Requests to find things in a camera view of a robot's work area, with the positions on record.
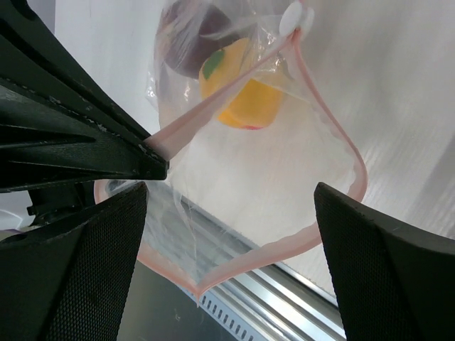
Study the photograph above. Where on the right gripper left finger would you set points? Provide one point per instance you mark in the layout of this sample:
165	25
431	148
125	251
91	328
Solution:
69	280

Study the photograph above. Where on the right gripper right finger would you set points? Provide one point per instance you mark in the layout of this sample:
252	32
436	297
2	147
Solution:
392	281

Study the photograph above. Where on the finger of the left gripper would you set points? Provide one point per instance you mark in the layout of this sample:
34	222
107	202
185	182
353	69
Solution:
57	125

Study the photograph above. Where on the dark red toy apple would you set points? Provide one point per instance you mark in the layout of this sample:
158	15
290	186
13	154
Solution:
194	31

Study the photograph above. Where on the yellow toy pear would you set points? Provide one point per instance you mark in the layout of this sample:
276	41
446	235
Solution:
225	65

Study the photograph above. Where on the clear pink zip top bag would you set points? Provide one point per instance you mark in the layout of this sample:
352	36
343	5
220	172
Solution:
258	183

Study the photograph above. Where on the orange toy fruit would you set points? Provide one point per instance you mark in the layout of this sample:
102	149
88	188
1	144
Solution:
255	107

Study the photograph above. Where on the aluminium mounting rail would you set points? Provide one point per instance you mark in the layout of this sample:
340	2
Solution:
277	305

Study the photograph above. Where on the white slotted cable duct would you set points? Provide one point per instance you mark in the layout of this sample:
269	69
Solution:
228	318

